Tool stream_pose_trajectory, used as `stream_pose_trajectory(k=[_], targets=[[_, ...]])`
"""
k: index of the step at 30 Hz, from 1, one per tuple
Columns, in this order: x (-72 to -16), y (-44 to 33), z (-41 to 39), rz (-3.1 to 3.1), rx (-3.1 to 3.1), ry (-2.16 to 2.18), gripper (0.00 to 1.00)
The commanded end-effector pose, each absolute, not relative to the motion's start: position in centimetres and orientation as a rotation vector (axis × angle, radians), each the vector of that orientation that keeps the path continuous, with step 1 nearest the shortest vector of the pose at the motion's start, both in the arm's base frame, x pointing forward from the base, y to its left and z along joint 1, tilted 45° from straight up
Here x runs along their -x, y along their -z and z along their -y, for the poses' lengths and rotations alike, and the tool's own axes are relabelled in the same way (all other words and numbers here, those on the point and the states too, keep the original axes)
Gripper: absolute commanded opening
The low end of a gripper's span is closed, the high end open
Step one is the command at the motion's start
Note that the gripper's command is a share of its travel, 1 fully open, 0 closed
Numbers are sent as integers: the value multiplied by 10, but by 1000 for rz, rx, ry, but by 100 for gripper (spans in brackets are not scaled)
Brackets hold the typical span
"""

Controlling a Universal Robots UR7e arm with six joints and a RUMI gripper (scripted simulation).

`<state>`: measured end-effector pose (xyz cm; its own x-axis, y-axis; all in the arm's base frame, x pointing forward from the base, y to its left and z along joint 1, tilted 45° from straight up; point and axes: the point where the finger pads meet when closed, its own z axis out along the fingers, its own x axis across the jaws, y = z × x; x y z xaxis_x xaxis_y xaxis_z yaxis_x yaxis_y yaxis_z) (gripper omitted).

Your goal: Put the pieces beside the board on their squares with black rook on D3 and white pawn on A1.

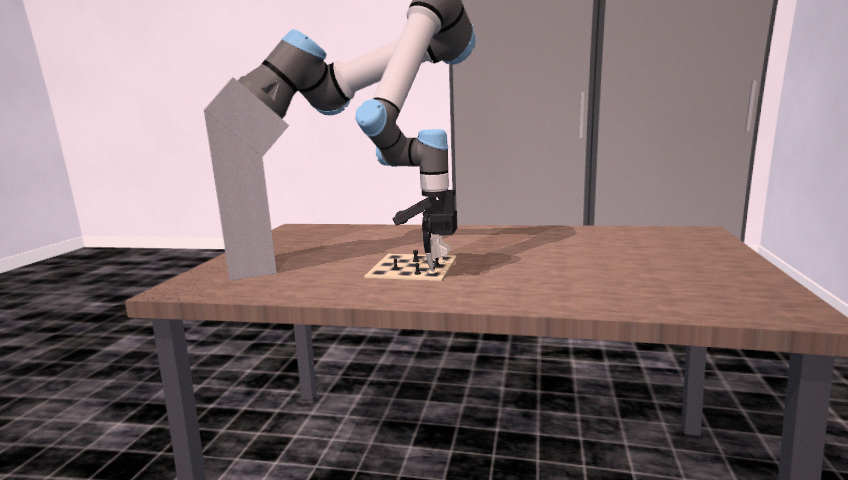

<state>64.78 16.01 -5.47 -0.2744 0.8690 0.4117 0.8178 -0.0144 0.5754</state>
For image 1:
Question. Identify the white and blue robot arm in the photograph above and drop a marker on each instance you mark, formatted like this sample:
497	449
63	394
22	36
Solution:
296	64

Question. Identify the black and cream chessboard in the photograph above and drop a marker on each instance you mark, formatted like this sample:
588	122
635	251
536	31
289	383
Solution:
384	269

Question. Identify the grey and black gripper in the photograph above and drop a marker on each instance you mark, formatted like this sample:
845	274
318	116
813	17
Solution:
436	222

